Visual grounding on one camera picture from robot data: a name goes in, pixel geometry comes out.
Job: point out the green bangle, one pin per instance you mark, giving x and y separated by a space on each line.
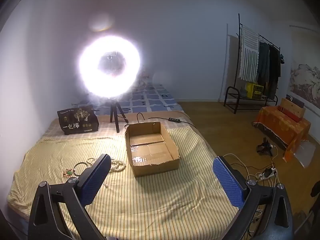
80 162

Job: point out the blue patterned bedsheet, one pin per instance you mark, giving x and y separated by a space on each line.
150 100

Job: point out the dark long box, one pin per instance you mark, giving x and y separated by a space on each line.
296 101

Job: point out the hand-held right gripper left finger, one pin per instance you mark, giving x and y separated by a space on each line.
92 180

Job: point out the dark green hanging garment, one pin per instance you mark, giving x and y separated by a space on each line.
263 65

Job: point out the cardboard box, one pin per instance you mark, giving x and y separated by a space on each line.
155 167

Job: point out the clear plastic bag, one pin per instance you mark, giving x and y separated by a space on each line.
305 152

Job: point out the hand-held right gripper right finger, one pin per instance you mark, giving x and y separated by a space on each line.
228 182

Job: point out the striped hanging towel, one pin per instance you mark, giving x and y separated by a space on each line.
248 55

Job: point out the black snack bag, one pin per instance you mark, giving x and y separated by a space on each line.
77 120

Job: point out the black hanging garment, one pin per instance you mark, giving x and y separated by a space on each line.
274 72

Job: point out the yellow striped sheet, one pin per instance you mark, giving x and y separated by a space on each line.
150 205

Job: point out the black tripod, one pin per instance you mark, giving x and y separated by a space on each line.
115 115

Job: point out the yellow crate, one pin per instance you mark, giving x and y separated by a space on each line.
255 91

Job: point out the black clothes rack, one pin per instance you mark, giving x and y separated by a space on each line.
236 97

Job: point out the red box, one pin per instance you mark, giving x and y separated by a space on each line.
290 113

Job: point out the wall poster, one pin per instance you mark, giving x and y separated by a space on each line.
305 80

